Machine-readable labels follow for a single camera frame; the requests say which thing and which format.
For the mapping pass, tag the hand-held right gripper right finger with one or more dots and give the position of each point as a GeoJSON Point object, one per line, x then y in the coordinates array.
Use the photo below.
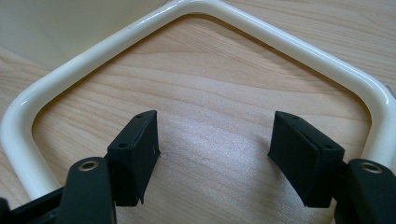
{"type": "Point", "coordinates": [306, 161]}

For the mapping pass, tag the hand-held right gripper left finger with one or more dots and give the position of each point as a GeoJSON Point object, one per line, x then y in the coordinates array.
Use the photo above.
{"type": "Point", "coordinates": [134, 161]}

